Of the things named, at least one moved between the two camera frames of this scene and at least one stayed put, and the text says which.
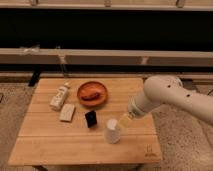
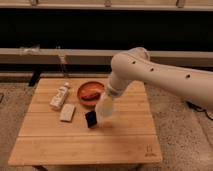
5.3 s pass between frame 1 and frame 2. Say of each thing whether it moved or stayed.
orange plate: stayed
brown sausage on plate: stayed
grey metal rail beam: stayed
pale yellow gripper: moved
